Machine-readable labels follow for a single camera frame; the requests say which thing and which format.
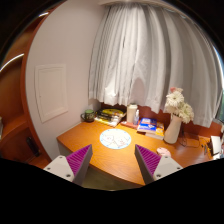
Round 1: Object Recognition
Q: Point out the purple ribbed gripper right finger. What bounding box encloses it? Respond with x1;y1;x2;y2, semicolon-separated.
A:
135;145;182;184

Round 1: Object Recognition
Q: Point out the white device at right edge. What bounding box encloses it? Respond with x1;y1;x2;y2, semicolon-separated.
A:
211;136;221;155

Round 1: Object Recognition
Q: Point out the stack of yellow-black books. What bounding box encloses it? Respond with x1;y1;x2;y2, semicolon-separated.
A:
95;109;126;127

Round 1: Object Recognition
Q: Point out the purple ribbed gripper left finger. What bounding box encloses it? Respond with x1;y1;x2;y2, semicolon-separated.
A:
44;145;93;186

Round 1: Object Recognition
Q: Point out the pink computer mouse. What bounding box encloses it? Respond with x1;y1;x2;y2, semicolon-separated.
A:
157;147;171;156

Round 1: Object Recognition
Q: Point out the white ceramic vase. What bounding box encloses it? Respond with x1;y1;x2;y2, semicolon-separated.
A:
164;115;182;144

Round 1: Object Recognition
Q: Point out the brown wooden door frame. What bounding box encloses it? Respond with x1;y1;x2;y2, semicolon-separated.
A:
0;3;58;168

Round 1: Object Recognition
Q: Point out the black cable on desk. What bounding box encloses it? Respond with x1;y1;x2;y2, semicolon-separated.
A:
178;127;213;157

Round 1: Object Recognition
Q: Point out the white cylindrical container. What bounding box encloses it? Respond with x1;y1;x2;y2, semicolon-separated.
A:
127;104;138;123

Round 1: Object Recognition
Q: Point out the dark green mug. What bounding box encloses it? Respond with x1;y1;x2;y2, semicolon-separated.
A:
81;109;95;122

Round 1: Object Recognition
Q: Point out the yellow book under blue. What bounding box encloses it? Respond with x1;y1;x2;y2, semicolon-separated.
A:
146;122;164;140

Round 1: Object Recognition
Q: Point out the round white mouse pad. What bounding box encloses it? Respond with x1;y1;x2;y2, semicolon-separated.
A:
100;129;131;150

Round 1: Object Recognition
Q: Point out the white wall access panel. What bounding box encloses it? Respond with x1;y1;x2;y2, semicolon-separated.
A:
34;64;68;123

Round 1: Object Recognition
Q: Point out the white artificial flowers bouquet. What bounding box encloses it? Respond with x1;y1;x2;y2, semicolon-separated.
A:
165;87;194;124

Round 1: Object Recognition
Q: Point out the white pleated curtain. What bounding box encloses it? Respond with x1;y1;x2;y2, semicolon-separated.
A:
89;3;222;127

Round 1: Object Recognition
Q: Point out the clear sanitizer bottle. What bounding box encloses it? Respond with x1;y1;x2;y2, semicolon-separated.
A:
133;109;139;125

